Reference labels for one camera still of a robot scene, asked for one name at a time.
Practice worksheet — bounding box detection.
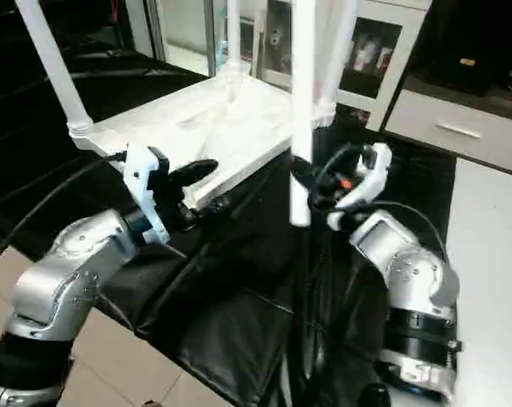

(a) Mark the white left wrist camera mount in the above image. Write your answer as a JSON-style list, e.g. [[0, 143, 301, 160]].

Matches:
[[122, 144, 174, 247]]

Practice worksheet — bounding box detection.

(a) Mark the white plastic table top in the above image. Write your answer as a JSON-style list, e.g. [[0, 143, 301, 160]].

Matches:
[[68, 72, 335, 209]]

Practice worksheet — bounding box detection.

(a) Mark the black plastic mat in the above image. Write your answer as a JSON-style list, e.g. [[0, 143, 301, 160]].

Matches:
[[0, 47, 460, 407]]

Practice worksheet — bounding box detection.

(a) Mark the white plastic table leg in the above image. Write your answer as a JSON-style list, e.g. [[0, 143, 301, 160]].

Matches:
[[317, 0, 360, 120], [17, 0, 94, 141], [225, 0, 244, 81], [288, 0, 318, 228]]

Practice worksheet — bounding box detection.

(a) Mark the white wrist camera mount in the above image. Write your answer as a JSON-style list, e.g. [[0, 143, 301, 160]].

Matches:
[[326, 142, 393, 232], [122, 144, 174, 247]]

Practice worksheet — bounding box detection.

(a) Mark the white side board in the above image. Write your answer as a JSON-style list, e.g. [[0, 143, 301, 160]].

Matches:
[[447, 157, 512, 407]]

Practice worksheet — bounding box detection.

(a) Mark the white drawer unit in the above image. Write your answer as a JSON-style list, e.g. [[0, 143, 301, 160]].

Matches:
[[383, 87, 512, 172]]

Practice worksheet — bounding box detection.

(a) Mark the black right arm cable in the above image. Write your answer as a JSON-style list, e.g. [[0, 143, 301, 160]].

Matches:
[[303, 142, 448, 264]]

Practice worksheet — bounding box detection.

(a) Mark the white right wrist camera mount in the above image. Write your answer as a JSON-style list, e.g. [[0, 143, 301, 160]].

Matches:
[[326, 142, 393, 232]]

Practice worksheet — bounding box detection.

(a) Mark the white glass door cabinet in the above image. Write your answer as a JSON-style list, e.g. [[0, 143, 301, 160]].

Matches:
[[209, 0, 428, 132]]

